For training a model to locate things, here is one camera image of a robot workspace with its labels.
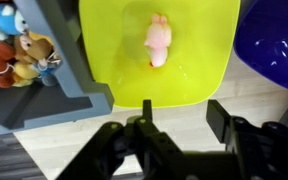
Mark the yellow plastic bowl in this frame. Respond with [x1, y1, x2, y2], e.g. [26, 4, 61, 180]
[78, 0, 242, 109]

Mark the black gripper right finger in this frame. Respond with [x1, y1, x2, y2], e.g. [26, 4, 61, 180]
[206, 99, 266, 180]

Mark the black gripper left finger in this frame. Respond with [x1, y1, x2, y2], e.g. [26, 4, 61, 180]
[125, 99, 185, 168]

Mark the pink bunny doll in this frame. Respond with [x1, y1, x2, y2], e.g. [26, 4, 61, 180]
[143, 13, 173, 68]

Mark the grey plastic toy bin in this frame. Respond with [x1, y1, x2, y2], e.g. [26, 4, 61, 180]
[0, 0, 116, 139]

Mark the tan bear plush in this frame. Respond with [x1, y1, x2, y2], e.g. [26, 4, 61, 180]
[13, 30, 62, 68]

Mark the blue white plush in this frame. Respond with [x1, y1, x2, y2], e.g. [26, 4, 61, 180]
[0, 2, 29, 38]

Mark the blue plastic bowl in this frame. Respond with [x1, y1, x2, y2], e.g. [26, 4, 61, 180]
[233, 0, 288, 92]

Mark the yellow plush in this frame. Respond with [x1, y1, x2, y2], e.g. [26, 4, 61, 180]
[11, 61, 41, 88]

